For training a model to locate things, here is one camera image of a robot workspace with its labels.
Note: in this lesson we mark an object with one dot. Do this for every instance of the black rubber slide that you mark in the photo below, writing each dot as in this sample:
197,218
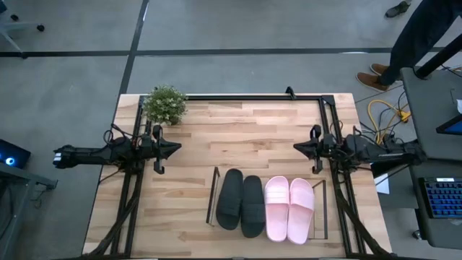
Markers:
253,209
230,198

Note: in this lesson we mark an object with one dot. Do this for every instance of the black round pole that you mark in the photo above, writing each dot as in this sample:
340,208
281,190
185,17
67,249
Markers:
438,57

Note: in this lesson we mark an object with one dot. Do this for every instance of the green potted plant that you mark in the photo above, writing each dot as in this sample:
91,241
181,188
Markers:
165,105

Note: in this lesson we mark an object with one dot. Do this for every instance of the tablet with blue screen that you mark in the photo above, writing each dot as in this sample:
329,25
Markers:
453,127

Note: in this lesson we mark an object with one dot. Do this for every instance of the wooden shelf with black frame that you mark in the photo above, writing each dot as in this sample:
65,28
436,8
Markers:
319,213

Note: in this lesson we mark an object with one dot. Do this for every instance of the white paper sheet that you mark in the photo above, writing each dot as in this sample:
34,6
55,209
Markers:
383,184

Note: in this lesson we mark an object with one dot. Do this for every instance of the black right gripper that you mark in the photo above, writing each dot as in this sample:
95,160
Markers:
325,148

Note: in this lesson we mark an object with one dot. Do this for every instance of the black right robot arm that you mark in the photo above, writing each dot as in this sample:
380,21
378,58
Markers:
379,153

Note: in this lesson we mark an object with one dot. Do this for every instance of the black aluminium rig frame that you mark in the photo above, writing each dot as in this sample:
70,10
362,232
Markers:
252,98

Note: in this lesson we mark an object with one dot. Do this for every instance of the computer case with blue light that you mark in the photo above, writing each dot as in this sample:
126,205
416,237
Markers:
14,153

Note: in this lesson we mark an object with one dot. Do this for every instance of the pink rubber slide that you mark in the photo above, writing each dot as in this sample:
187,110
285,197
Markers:
277,213
300,213

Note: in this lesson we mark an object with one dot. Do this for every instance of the black bracket mount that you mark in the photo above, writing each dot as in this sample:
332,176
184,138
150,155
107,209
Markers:
289,93

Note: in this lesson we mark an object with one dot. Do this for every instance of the grey office chair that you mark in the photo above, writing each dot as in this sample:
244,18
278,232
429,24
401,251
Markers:
18,26

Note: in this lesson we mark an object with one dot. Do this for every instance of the grey desk with tablet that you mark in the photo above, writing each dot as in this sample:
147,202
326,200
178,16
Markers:
429,108

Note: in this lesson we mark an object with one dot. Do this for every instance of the grey desk with keyboard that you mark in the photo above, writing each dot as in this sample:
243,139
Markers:
433,231

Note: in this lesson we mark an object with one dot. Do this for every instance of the backlit computer keyboard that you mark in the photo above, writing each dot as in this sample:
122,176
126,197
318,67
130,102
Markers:
444,198

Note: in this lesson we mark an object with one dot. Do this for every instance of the person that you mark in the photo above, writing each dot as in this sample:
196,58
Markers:
397,9
418,36

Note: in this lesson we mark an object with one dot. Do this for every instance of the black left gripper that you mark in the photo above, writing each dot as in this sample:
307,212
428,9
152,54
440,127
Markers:
151,148

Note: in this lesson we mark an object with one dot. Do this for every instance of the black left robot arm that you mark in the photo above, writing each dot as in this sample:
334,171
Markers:
90,155

